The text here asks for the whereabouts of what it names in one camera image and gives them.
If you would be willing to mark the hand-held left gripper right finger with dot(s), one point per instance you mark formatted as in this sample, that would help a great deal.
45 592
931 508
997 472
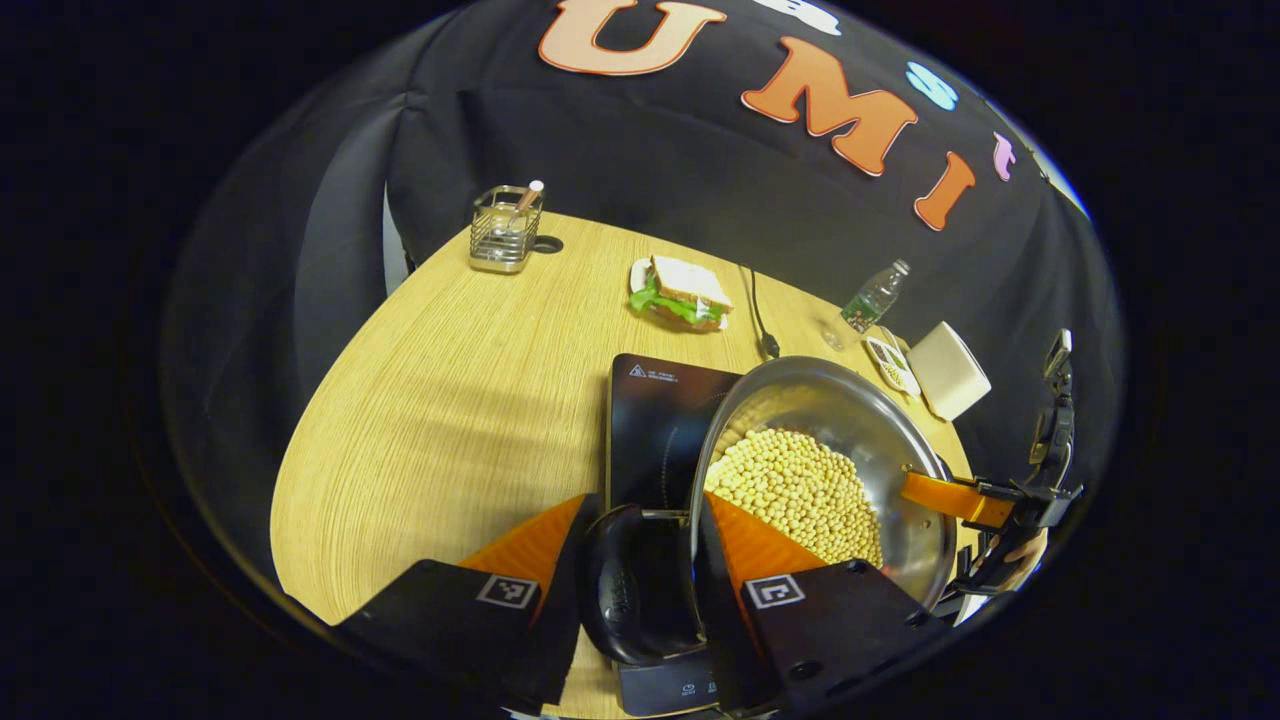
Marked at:
720 620

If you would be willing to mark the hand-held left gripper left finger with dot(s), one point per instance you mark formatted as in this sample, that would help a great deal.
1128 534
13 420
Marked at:
560 620

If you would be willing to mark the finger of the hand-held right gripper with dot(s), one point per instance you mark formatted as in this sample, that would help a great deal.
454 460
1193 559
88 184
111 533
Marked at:
950 497

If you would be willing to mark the steel pot with soybeans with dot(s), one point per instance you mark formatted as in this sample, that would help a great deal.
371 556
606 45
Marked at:
800 480

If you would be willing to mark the black induction cooktop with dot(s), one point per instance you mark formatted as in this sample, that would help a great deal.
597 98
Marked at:
650 430

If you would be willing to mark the white toaster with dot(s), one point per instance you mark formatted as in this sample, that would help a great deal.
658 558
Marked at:
950 370

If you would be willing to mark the white divided dish with beans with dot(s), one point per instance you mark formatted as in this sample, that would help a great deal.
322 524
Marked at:
892 365

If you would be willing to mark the clear plastic water bottle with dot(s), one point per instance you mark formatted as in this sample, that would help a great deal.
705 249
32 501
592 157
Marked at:
870 300

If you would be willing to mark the sandwich with lettuce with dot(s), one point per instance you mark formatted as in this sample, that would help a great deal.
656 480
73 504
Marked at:
690 290

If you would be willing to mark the small white plate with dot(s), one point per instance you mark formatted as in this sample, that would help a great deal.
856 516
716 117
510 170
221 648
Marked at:
638 272

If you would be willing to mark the black table grommet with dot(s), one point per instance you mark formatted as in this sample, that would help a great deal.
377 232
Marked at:
548 244

